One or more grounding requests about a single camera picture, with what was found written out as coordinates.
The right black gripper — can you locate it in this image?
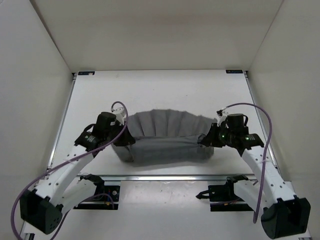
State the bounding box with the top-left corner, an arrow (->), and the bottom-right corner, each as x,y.
202,123 -> 235,148

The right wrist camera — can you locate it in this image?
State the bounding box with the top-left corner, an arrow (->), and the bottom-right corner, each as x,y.
216,108 -> 229,126

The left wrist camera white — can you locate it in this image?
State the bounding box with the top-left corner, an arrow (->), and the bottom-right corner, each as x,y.
111,107 -> 127,126

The right blue table label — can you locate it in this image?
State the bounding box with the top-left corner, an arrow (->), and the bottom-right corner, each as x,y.
225,69 -> 243,74

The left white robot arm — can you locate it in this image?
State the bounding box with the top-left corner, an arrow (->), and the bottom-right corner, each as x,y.
17,107 -> 135,235

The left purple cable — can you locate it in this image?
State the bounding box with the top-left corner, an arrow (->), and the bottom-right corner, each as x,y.
11,101 -> 130,238

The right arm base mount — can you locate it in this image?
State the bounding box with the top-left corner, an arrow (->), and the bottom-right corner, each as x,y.
195,175 -> 258,212

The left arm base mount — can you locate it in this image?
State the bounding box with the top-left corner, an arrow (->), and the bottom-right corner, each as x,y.
73,174 -> 121,211

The grey pleated skirt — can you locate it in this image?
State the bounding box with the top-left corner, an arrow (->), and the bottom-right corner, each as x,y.
112,109 -> 217,167

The left blue table label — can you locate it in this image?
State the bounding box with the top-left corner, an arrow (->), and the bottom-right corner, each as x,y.
77,71 -> 95,76

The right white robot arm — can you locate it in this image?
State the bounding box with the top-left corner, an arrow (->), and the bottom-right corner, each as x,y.
196,110 -> 311,239

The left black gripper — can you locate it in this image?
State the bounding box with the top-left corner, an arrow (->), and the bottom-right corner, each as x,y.
106,118 -> 135,144

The blue table label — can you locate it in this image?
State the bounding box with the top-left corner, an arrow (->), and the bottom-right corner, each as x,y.
77,71 -> 95,76
225,69 -> 243,74

